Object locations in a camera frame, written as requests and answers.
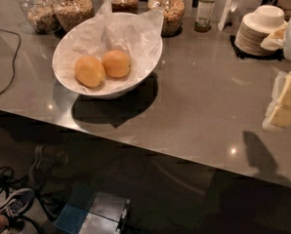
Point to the blue and grey box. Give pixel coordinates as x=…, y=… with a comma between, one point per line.
x=88, y=212

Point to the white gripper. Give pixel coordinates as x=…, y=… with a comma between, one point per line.
x=279, y=112

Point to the leftmost glass cereal jar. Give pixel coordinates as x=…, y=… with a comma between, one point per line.
x=40, y=15

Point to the white stand post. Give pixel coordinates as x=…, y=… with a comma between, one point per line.
x=225, y=15

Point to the orange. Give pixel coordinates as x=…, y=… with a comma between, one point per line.
x=89, y=71
x=116, y=64

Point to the stack of paper plates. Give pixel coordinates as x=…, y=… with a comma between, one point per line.
x=249, y=37

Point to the grey sneaker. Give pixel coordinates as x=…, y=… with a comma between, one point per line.
x=17, y=202

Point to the black tray under plates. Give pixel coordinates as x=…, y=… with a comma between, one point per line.
x=278, y=55

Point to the clear glass bottle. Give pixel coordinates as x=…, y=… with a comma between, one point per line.
x=203, y=15

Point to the white ceramic bowl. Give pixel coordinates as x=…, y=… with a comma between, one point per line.
x=119, y=88

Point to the white paper bowl liner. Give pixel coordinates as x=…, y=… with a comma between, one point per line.
x=132, y=39

